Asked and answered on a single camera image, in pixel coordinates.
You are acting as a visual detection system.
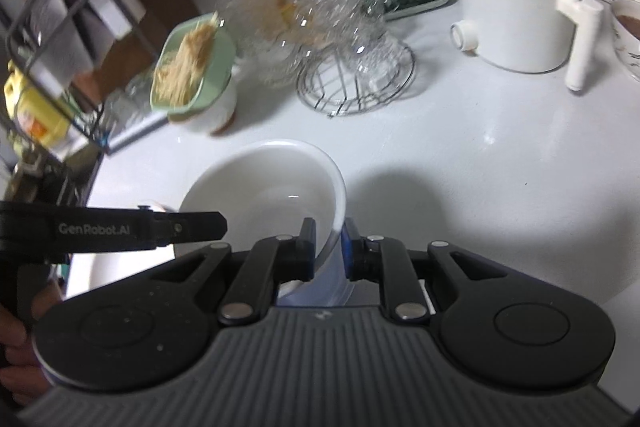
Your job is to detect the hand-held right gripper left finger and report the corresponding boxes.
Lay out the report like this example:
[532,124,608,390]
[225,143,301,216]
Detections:
[149,217,318,325]

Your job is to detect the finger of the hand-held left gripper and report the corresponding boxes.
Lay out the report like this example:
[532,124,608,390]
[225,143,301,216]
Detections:
[152,210,229,249]

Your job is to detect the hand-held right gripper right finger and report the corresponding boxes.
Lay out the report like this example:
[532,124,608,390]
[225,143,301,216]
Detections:
[340,217,507,324]

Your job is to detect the small white bowl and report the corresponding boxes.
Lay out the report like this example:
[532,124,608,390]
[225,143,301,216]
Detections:
[178,138,347,299]

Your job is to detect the person's left hand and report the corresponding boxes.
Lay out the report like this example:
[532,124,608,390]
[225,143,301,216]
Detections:
[0,289,57,395]

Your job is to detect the white bowl with brown foot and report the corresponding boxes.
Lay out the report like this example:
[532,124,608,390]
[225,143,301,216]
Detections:
[167,74,239,136]

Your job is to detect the yellow detergent bottle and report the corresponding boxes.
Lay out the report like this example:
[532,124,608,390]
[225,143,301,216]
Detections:
[4,72,72,148]

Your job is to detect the dried noodles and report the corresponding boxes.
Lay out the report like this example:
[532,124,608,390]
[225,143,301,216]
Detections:
[152,14,222,106]

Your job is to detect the green plastic basket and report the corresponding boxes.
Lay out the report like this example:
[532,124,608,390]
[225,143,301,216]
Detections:
[149,12,237,114]

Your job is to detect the black kitchen rack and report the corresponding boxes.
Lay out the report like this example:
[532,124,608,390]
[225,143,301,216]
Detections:
[4,0,153,156]

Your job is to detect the cluster of clear glass cups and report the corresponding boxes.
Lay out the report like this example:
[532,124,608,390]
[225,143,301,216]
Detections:
[230,0,402,88]

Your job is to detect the white electric pot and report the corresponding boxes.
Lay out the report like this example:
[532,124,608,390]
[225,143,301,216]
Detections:
[442,0,607,94]

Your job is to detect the floral bowl with brown contents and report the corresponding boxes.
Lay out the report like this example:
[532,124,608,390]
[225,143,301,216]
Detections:
[609,0,640,84]

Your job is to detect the wire cup rack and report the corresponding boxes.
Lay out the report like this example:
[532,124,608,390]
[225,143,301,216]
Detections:
[296,41,417,118]

